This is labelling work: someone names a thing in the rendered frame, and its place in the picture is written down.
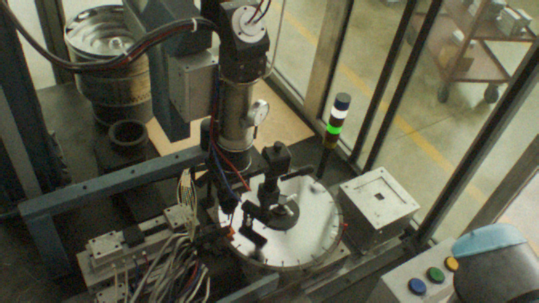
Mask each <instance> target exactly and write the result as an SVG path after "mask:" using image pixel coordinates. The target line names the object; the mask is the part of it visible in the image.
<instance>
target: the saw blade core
mask: <svg viewBox="0 0 539 303"><path fill-rule="evenodd" d="M264 179H265V176H264V174H261V175H259V176H255V177H253V178H250V179H249V188H250V189H252V191H251V192H249V191H248V192H246V193H243V194H242V197H241V199H242V204H243V203H244V202H245V200H246V199H248V200H249V201H250V202H253V203H254V204H256V205H257V206H258V207H260V203H259V201H258V198H257V190H258V185H259V184H260V183H261V182H264ZM315 181H316V180H315V179H313V178H312V177H310V176H308V175H306V176H303V177H301V176H296V177H294V178H292V179H289V180H284V181H282V182H281V181H280V178H278V187H279V188H280V190H281V193H280V194H283V195H286V196H292V195H293V194H296V195H297V197H295V198H294V201H295V202H296V203H297V204H298V207H299V209H300V215H299V218H298V222H297V223H296V224H295V225H294V226H293V227H291V228H286V229H276V228H272V227H270V226H267V227H266V226H265V225H263V224H262V223H260V222H259V221H257V220H255V218H254V221H250V222H247V223H246V224H245V222H244V220H243V217H242V216H243V211H242V210H241V205H242V204H241V203H240V202H239V205H238V207H237V208H236V211H235V213H234V217H233V220H232V224H231V226H232V228H234V230H235V232H236V234H234V235H232V236H228V238H227V239H228V240H229V242H230V243H231V244H233V245H234V246H235V247H236V248H237V247H238V246H239V244H240V245H241V246H239V247H238V248H237V249H238V250H239V251H241V252H242V253H244V254H245V255H246V256H247V257H248V258H249V257H251V255H252V253H253V255H252V257H251V258H250V259H253V260H255V261H258V262H261V263H263V264H265V260H268V261H267V262H266V264H267V265H274V266H282V261H283V267H284V266H295V265H302V264H306V263H308V262H311V261H314V260H315V259H317V258H319V257H320V255H322V254H323V253H324V252H325V251H327V249H328V248H329V247H330V246H331V245H332V244H333V242H334V239H335V237H336V234H335V233H332V231H334V232H337V231H338V215H333V214H338V211H337V208H336V206H335V204H334V200H333V199H332V197H331V195H330V193H329V192H326V189H325V188H324V187H323V186H322V185H320V184H319V183H318V181H316V182H315ZM314 182H315V184H314ZM322 192H324V193H322ZM330 203H331V204H330ZM231 215H232V214H230V215H229V220H228V215H225V214H224V213H223V212H222V211H221V207H220V205H219V218H220V222H221V223H223V224H221V223H220V224H221V227H224V226H226V225H228V224H229V222H230V218H231ZM224 222H225V223H224ZM333 226H334V227H333ZM336 227H337V228H336ZM330 238H331V239H330ZM332 239H333V240H332ZM322 247H323V248H324V249H323V248H322ZM310 255H313V257H311V256H310ZM313 258H314V259H313ZM297 261H299V264H298V262H297Z"/></svg>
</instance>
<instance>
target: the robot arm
mask: <svg viewBox="0 0 539 303"><path fill-rule="evenodd" d="M528 241H529V240H528V239H526V238H525V237H524V236H523V235H522V233H521V232H520V230H519V229H518V228H516V227H515V225H513V224H510V223H496V224H490V225H489V226H485V227H483V228H478V229H477V230H474V231H472V232H470V233H468V234H465V235H463V236H462V237H460V238H459V239H458V240H456V241H455V242H454V244H453V245H452V248H451V251H452V254H453V258H454V259H456V262H457V264H458V267H457V268H456V271H455V272H454V275H453V279H452V282H453V288H454V290H453V292H452V294H451V296H449V297H448V299H447V300H446V301H445V303H539V258H538V257H537V255H536V253H535V252H534V251H533V248H532V247H531V246H530V244H529V242H528Z"/></svg>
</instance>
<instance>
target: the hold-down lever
mask: <svg viewBox="0 0 539 303"><path fill-rule="evenodd" d="M313 172H314V167H313V166H312V164H308V166H305V167H302V168H299V169H298V170H297V171H296V172H292V173H290V174H286V175H284V176H280V177H279V178H280V181H281V182H282V181H284V180H289V179H292V178H294V177H296V176H306V175H309V174H311V173H313Z"/></svg>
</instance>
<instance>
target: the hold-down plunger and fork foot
mask: <svg viewBox="0 0 539 303"><path fill-rule="evenodd" d="M270 208H271V206H269V207H265V208H260V207H258V206H257V205H256V204H254V203H253V202H250V201H249V200H248V199H246V200H245V202H244V203H243V204H242V205H241V210H242V211H243V216H242V217H243V220H244V222H245V224H246V223H247V216H248V214H249V215H250V216H252V221H254V218H255V220H257V221H259V222H260V223H262V224H263V225H265V226H266V227H267V226H268V225H270V223H271V222H272V221H273V218H274V216H273V215H272V214H270Z"/></svg>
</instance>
